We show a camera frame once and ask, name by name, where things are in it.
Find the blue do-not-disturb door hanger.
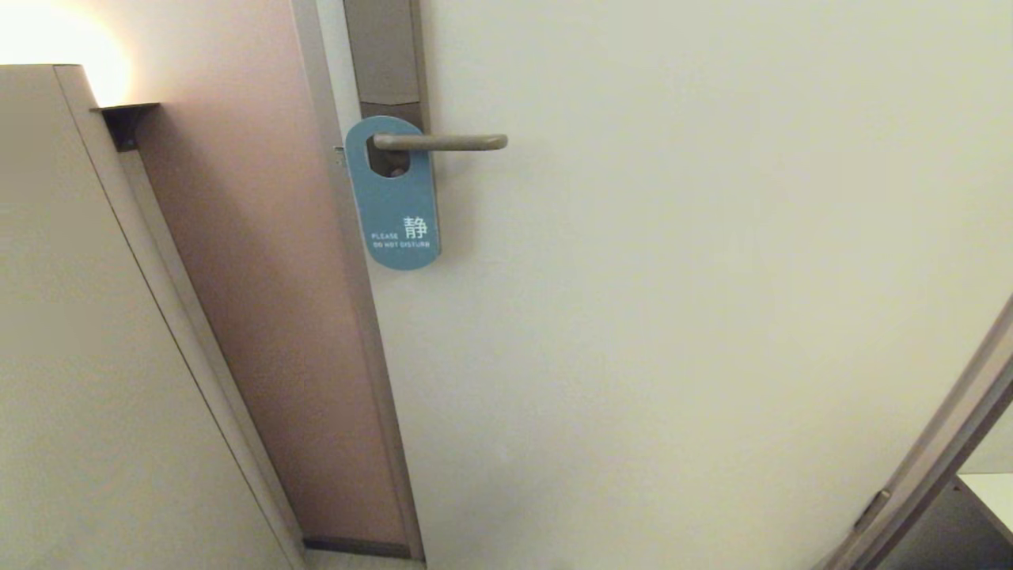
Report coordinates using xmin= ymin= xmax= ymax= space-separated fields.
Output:
xmin=344 ymin=116 xmax=442 ymax=272

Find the white door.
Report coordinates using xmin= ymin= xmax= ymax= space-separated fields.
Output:
xmin=317 ymin=0 xmax=1013 ymax=570

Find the brown metal lock plate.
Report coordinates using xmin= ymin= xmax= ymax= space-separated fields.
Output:
xmin=343 ymin=0 xmax=441 ymax=256

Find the small metal hinge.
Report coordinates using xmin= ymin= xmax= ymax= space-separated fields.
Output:
xmin=855 ymin=488 xmax=893 ymax=530

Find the dark cabinet side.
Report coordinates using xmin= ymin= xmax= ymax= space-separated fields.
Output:
xmin=878 ymin=475 xmax=1013 ymax=570

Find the metal lever door handle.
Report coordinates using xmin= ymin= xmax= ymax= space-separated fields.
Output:
xmin=372 ymin=133 xmax=509 ymax=152

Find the dark wall lamp bracket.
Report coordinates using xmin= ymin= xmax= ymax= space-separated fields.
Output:
xmin=89 ymin=103 xmax=161 ymax=152

